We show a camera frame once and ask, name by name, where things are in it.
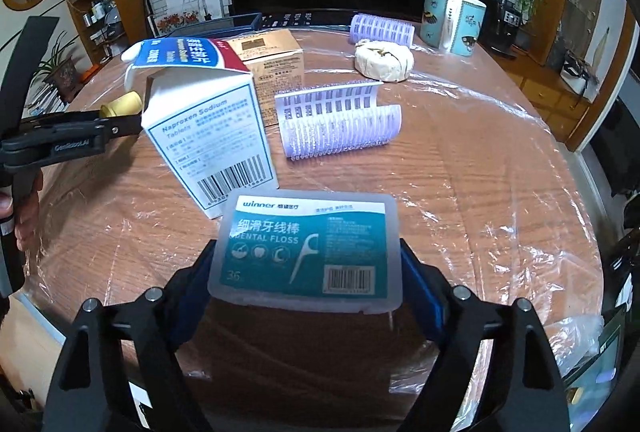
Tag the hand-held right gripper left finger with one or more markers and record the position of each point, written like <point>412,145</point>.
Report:
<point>198,292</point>

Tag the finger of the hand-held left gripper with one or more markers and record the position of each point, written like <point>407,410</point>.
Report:
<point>120,125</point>

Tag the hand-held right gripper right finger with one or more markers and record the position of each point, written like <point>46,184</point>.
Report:
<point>411,274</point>

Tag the white and blue medicine box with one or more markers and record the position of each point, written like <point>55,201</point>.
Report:
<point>200,137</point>

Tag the translucent dental floss box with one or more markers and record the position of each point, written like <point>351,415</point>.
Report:
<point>310,252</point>

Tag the brown cardboard box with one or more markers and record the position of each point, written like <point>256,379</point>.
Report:
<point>280,72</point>

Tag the paper-wrapped round tea cake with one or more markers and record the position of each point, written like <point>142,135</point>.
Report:
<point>382,62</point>

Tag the person's left hand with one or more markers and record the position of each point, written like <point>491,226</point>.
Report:
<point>35,192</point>

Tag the small yellow bottle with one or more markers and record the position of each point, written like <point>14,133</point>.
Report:
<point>122,105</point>

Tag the potted plant in brown pot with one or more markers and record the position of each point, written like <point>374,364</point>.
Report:
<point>65,77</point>

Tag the black chair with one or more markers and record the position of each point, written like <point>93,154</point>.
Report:
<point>30,57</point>

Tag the red flower painting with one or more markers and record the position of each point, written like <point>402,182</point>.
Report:
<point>175,21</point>

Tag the dark phone with blue case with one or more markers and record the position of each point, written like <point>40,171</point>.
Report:
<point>235,22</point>

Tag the open purple hair roller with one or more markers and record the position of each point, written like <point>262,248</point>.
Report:
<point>340,127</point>

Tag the black remote control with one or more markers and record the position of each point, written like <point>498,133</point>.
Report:
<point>300,17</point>

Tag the wooden sideboard with drawers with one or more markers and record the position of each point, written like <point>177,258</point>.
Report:
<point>550,97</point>

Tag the closed purple hair roller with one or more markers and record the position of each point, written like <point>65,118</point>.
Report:
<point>382,30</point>

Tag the blue bird print mug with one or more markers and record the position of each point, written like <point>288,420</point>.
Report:
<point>470,27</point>

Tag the white handbag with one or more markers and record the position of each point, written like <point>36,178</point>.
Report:
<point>580,75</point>

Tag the black coffee machine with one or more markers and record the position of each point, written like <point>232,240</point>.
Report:
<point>502,25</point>

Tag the small green potted plant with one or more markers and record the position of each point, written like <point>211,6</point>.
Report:
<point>529,5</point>

